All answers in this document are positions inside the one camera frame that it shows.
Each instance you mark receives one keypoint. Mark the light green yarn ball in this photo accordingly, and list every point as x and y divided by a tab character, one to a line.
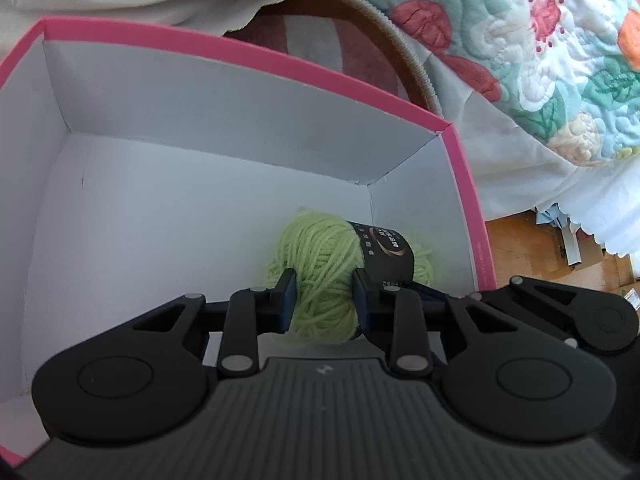
320	255

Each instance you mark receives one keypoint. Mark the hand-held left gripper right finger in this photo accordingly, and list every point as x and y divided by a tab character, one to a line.
361	305

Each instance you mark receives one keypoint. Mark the pink cardboard box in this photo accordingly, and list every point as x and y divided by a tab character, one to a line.
150	210

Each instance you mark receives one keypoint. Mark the floral quilt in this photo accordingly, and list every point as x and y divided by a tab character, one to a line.
525	75

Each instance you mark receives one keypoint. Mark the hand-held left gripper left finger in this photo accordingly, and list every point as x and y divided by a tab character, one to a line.
286	305

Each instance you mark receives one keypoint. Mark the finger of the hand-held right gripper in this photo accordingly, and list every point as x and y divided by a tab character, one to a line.
520	294

